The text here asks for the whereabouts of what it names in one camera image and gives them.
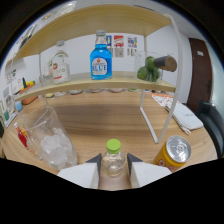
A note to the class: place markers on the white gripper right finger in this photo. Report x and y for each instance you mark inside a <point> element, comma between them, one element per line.
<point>150,173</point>

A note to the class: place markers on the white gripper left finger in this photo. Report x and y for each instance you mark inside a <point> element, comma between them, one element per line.
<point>80,175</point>

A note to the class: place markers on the yellow drink can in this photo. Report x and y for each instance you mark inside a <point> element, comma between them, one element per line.
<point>175,151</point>

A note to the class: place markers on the clear bottle green cap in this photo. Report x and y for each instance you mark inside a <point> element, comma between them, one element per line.
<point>114,161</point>

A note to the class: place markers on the small red liquid bottle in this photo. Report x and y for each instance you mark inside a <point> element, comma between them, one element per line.
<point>21,138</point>

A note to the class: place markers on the clear glass with ice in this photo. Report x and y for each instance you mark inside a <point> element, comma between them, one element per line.
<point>55,146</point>

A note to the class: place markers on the orange printed paper sheet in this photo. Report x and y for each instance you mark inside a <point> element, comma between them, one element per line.
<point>161,99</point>

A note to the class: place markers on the black chair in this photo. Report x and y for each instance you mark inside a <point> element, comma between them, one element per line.
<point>211,126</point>

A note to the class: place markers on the lime jar with cork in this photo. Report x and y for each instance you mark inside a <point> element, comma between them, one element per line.
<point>150,70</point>

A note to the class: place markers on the clear bottle red label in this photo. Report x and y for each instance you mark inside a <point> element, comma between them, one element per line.
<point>61,70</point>

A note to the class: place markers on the brown door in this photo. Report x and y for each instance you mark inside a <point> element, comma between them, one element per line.
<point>198,73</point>

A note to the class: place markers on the blue liquid bottle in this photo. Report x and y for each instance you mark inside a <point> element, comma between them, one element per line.
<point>101,65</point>

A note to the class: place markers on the two-tier wooden shelf rack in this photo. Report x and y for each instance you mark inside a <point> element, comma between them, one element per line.
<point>100,18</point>

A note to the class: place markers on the multicolour wall poster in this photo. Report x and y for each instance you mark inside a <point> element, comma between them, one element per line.
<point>132,43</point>

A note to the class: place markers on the red wall poster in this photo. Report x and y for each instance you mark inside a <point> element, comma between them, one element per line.
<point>119,43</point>

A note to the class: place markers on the blue wall poster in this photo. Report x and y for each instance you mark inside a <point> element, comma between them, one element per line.
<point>109,41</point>

